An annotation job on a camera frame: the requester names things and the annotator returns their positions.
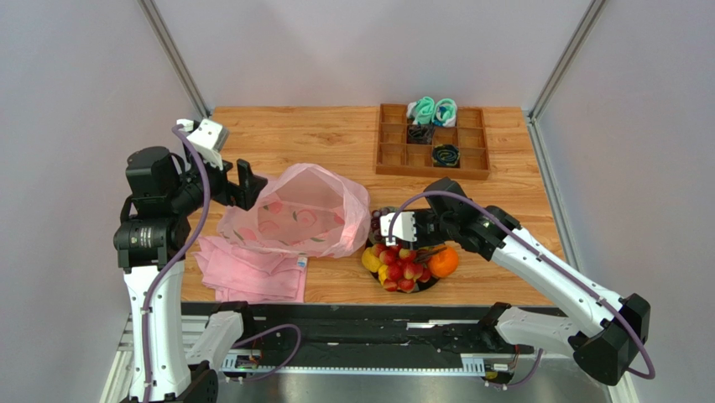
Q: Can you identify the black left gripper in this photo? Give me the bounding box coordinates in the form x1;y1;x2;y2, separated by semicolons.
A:
168;138;266;217

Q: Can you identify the fake orange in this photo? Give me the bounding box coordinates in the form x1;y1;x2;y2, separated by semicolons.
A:
427;246;460;279

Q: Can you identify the pink plastic bag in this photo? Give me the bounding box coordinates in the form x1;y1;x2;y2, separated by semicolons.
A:
217;163;371;258

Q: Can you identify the fake yellow bell pepper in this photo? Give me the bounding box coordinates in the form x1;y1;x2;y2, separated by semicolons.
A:
378;264;389;285

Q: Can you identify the fake yellow lemon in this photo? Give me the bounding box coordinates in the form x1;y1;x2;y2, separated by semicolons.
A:
361;248;383;273

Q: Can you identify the fake dark grapes bunch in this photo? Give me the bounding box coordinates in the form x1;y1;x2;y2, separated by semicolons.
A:
368;207;397;244

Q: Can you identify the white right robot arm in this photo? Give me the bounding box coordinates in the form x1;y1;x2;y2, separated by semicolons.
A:
379;177;655;386

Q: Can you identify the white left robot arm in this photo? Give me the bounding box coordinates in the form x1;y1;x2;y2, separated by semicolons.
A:
113;146;269;402

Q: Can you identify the dark blue yellow rolled sock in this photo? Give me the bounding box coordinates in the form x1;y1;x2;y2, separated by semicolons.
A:
431;144;461;168

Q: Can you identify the wooden compartment tray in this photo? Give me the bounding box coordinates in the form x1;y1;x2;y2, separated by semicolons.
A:
374;104;491;181

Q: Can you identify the pink folded cloth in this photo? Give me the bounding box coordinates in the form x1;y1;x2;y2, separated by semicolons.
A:
194;236;308;304

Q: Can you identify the black patterned rolled sock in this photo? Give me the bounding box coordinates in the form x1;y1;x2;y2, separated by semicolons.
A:
406;124;436;145

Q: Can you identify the teal white rolled sock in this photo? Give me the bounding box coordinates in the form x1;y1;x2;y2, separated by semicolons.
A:
406;97;436;125

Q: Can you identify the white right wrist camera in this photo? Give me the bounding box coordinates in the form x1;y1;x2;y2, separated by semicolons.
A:
379;212;417;246

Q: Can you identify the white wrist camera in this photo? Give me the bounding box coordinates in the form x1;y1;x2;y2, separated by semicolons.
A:
176;118;230;170
379;212;417;246

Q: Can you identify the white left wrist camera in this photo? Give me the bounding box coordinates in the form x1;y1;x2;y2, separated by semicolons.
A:
176;118;230;170

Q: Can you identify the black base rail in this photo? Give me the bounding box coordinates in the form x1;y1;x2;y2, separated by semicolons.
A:
178;302;577;370

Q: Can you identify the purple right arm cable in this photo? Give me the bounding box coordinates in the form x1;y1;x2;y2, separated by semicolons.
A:
386;190;657;390

